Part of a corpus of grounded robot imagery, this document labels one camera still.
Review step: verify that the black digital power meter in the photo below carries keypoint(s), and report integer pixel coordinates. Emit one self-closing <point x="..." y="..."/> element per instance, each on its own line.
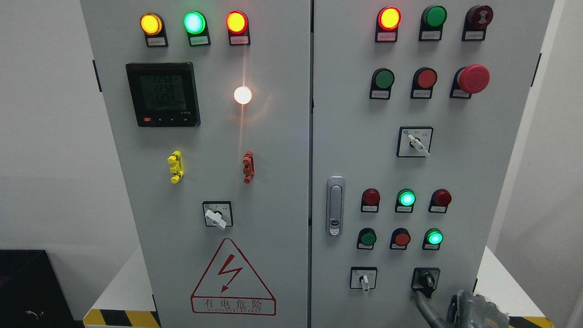
<point x="164" y="94"/>

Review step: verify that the left grey cabinet door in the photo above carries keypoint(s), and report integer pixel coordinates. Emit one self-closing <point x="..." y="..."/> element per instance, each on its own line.
<point x="270" y="215"/>

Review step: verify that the black knob selector switch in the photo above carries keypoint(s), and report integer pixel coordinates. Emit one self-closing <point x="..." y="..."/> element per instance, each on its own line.
<point x="425" y="280"/>

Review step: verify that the dark red buzzer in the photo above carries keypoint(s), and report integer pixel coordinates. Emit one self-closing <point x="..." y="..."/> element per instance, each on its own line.
<point x="476" y="22"/>

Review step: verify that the lit green indicator light middle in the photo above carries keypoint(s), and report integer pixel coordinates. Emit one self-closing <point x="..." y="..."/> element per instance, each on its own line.
<point x="405" y="201"/>

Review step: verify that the right grey cabinet door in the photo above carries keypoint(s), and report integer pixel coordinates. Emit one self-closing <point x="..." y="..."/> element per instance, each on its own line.
<point x="356" y="137"/>

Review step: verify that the yellow terminal connector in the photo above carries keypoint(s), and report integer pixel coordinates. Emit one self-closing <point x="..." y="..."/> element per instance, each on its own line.
<point x="175" y="161"/>

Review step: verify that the red push button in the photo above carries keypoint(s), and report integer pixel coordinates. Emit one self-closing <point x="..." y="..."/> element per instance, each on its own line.
<point x="400" y="239"/>
<point x="422" y="83"/>

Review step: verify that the grey cabinet door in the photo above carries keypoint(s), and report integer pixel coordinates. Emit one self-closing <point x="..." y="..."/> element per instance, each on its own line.
<point x="270" y="215"/>
<point x="356" y="137"/>

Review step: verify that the white selector switch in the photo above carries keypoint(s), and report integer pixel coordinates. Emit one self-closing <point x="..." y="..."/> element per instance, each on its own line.
<point x="414" y="142"/>
<point x="363" y="280"/>

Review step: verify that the white glowing indicator light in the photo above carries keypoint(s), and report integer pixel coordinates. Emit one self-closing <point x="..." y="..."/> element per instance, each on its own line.
<point x="243" y="95"/>

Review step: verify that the red indicator light top left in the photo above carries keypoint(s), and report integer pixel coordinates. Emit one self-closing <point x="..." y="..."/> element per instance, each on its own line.
<point x="238" y="28"/>

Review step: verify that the dark red indicator light left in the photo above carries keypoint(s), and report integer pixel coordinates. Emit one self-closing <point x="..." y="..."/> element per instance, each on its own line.
<point x="370" y="201"/>

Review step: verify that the red indicator light top right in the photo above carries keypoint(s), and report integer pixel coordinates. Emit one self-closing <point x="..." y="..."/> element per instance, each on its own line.
<point x="387" y="24"/>

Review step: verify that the red push button lower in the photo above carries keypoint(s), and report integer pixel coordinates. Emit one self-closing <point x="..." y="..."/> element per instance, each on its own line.
<point x="400" y="239"/>

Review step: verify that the white selector switch left door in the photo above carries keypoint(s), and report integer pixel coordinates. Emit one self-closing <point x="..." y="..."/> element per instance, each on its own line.
<point x="218" y="214"/>

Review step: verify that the yellow indicator light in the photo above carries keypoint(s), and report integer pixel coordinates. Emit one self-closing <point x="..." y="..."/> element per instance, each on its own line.
<point x="154" y="29"/>

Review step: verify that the green indicator light top left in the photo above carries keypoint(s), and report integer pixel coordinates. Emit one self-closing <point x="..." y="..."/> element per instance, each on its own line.
<point x="198" y="33"/>

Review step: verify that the red emergency stop button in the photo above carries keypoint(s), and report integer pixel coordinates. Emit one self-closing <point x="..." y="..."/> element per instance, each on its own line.
<point x="469" y="80"/>

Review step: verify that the black box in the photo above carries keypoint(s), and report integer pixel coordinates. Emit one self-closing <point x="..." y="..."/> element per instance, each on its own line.
<point x="30" y="294"/>

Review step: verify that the white selector switch upper right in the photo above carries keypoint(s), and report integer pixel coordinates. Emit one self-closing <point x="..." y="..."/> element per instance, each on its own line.
<point x="414" y="142"/>

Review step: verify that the red push button upper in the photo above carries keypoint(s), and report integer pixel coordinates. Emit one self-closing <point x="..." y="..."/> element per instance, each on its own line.
<point x="422" y="83"/>

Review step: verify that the lit green push button lower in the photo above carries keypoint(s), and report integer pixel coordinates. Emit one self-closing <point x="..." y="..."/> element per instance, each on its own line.
<point x="432" y="240"/>

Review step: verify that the white selector switch lower right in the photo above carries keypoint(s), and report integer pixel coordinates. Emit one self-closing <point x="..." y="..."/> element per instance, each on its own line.
<point x="363" y="280"/>

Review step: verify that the dark red indicator light right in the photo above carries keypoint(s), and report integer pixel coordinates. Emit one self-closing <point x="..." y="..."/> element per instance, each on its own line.
<point x="440" y="200"/>

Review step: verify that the dark red indicator light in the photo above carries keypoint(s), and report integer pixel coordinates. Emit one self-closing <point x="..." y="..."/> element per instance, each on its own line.
<point x="440" y="200"/>
<point x="370" y="201"/>

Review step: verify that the red electric hazard warning sticker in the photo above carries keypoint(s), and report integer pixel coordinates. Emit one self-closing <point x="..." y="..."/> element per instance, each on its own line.
<point x="230" y="285"/>

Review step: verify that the green push button upper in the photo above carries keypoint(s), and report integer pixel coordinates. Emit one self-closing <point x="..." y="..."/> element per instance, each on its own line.
<point x="381" y="84"/>

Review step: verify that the dark green indicator light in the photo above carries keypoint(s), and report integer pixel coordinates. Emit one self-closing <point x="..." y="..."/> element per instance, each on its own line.
<point x="431" y="23"/>

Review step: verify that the red terminal connector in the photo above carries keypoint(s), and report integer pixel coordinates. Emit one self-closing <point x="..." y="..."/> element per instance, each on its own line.
<point x="249" y="169"/>

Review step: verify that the silver door lock handle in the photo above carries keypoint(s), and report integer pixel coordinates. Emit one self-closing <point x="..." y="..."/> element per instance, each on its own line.
<point x="334" y="211"/>

